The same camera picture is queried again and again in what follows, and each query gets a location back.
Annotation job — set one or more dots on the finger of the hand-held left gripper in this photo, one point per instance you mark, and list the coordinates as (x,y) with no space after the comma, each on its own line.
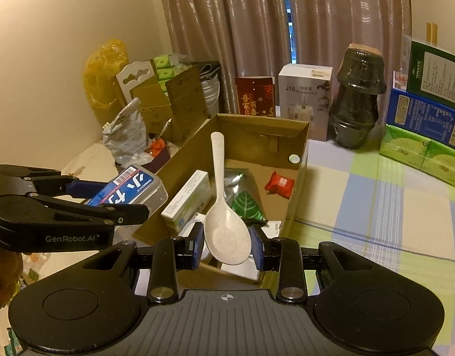
(82,211)
(86,189)

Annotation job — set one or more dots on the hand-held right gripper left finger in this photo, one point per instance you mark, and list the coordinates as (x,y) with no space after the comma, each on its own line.
(196,246)

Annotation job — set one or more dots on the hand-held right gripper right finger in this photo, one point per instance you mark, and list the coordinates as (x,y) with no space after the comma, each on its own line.
(255,246)

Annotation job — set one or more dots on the white medicine box leaf print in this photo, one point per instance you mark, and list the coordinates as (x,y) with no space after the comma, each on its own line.
(192,226)

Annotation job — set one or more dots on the white square device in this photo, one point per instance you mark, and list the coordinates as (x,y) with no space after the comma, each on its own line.
(273,228)

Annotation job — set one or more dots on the white plastic spoon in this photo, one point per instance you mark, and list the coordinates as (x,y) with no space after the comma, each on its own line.
(227,237)

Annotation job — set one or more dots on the clear card box blue label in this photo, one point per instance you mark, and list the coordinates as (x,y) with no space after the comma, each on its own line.
(132,189)

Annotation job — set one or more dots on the white medicine box blue logo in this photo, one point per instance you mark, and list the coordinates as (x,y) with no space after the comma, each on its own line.
(186,200)

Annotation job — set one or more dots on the silver foil pouch green label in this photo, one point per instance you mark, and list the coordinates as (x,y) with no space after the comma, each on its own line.
(242,193)

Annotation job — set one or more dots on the red snack packet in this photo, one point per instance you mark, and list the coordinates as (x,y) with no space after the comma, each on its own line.
(279,184)

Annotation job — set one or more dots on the plaid cloth desktop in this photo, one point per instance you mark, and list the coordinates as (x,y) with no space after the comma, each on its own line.
(361,211)

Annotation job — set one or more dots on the person's left hand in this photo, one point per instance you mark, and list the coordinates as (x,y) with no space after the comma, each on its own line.
(4,278)

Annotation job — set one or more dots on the silver printed bag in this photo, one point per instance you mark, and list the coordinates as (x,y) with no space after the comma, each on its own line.
(127,133)

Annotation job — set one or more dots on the small maroon box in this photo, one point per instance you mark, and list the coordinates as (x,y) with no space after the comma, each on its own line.
(161,160)

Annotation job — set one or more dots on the orange red ornament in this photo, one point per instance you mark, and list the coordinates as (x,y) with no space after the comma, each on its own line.
(157,145)

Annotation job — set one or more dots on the small brown cardboard box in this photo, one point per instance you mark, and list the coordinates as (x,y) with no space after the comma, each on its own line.
(153,105)

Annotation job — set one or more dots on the yellow plastic bag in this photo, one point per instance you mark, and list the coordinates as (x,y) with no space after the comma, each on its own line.
(105,70)

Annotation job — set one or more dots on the white cardboard hanger piece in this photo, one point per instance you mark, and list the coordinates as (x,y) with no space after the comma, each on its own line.
(132,78)

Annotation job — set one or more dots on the brown cardboard flap box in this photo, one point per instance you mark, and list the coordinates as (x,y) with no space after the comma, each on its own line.
(186,100)

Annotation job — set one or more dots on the stack of green tissue packs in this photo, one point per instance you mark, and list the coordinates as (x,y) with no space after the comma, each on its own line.
(166,65)

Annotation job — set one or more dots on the red box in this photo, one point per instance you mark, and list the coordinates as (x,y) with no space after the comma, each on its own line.
(255,96)

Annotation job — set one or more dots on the white humidifier box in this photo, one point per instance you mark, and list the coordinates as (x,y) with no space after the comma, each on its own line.
(303,100)

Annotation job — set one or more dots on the green tissue pack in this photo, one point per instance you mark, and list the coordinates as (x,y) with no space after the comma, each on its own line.
(446,163)
(403,148)

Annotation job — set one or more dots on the stacked dark glass bowls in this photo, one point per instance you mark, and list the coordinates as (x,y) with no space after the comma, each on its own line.
(357,100)

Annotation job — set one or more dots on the blue carton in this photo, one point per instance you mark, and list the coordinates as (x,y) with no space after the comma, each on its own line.
(420,117)

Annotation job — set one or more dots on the beige curtain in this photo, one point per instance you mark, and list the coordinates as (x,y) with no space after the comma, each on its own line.
(231,26)

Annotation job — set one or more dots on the dark green carton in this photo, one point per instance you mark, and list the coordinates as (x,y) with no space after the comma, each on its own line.
(435,74)

